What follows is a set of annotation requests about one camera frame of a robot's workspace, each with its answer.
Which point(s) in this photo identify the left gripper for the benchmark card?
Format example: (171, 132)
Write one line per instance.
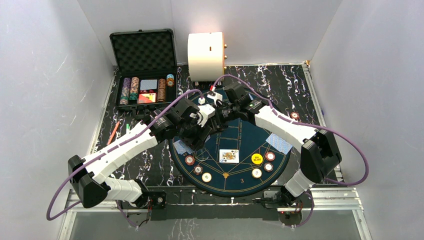
(194, 138)

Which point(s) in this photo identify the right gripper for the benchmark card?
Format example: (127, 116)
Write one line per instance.
(219, 124)

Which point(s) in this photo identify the dealt card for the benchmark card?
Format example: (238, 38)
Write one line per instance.
(287, 150)
(181, 147)

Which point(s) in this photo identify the clear dealer button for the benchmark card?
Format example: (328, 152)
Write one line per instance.
(202, 155)

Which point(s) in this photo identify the red chips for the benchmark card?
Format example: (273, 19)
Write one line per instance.
(270, 156)
(189, 160)

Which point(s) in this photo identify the brown chips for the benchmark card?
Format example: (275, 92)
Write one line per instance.
(268, 167)
(198, 170)

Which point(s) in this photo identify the queen of spades card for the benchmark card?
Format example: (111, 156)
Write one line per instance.
(229, 156)

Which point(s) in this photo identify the yellow chips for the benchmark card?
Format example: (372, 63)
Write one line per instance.
(256, 173)
(206, 177)

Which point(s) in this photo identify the yellow big blind button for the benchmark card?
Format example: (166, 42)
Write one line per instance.
(257, 158)

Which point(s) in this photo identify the red poker chip stack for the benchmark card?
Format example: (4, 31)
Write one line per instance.
(295, 115)

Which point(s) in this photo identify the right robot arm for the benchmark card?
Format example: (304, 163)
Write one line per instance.
(319, 152)

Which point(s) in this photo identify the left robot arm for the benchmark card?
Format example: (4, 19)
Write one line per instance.
(90, 175)

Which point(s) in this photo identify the brown chip row in case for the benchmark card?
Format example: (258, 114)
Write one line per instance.
(161, 91)

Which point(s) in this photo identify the round blue poker mat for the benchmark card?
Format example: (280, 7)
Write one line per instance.
(233, 179)

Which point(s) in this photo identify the orange blue chip stack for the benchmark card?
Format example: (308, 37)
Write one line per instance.
(170, 80)

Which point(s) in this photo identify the red card box in case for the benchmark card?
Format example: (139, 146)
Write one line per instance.
(147, 98)

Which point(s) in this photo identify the card deck in case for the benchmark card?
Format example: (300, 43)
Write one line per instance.
(148, 84)

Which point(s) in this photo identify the white cylindrical device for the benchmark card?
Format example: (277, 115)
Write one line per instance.
(206, 56)

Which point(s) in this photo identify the orange pen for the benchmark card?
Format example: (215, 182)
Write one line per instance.
(113, 133)

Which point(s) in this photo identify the pink green chip row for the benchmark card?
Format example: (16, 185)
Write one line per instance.
(134, 89)

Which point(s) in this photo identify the purple chip row in case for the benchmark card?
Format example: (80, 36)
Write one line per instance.
(125, 91)

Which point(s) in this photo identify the black chip carrying case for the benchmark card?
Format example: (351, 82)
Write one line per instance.
(146, 54)

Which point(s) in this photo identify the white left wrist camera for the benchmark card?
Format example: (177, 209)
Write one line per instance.
(206, 111)

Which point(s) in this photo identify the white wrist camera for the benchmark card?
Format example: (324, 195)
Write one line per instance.
(215, 97)
(206, 111)

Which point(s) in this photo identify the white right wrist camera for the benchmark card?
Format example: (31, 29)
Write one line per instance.
(215, 97)

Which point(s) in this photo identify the aluminium frame rail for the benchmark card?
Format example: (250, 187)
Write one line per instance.
(330, 197)

